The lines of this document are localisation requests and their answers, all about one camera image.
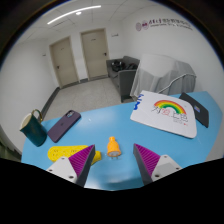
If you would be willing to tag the wall logo sign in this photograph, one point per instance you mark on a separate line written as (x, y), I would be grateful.
(163, 24)

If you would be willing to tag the purple-cased smartphone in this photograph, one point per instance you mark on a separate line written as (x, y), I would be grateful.
(63, 126)

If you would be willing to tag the dark green mug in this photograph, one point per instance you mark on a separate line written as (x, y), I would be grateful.
(35, 131)

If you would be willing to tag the black notebook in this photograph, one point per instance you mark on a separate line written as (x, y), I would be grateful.
(196, 108)

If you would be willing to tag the grey sofa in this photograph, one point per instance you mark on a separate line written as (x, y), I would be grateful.
(125, 85)

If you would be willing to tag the white rainbow-print mouse pad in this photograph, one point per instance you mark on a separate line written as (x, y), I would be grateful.
(163, 115)

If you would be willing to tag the black bag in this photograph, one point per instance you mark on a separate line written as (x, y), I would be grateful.
(120, 65)

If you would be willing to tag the yellow power strip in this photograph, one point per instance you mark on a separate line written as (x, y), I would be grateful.
(63, 151)

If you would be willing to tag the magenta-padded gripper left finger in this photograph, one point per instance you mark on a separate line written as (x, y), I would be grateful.
(71, 166)

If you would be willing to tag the beige door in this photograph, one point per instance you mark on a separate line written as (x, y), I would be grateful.
(64, 61)
(95, 53)

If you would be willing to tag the long ceiling light strip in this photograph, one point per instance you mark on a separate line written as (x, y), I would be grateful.
(73, 13)

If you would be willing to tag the small round ceiling light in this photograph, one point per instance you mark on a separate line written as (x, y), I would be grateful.
(78, 13)

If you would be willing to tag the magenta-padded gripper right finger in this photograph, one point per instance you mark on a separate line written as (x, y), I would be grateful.
(156, 165)

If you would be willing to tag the grey cloth-covered equipment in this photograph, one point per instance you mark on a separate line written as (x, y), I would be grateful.
(163, 71)

